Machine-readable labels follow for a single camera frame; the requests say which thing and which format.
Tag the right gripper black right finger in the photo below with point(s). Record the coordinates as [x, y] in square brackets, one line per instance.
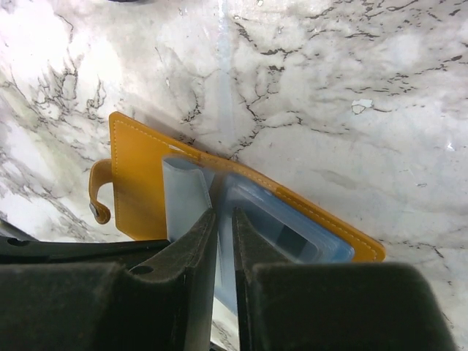
[339, 306]

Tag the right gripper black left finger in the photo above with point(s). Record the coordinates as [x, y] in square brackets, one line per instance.
[138, 295]

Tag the mustard yellow card holder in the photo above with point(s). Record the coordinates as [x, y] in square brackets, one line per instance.
[156, 187]

